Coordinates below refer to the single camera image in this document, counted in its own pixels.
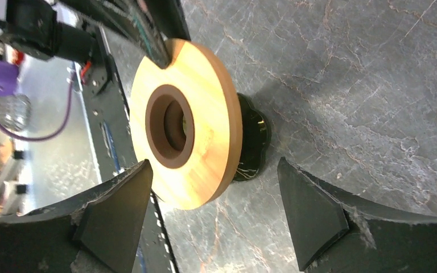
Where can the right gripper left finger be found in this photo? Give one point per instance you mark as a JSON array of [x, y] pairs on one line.
[[97, 230]]

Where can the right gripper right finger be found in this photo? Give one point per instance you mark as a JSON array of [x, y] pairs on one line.
[[333, 230]]

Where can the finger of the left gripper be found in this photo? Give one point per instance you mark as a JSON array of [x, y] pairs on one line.
[[143, 23]]

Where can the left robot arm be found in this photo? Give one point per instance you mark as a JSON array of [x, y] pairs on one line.
[[32, 28]]

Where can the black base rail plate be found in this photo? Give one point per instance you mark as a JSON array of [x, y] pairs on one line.
[[107, 111]]

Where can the dark glass carafe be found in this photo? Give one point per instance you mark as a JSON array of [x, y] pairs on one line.
[[256, 139]]

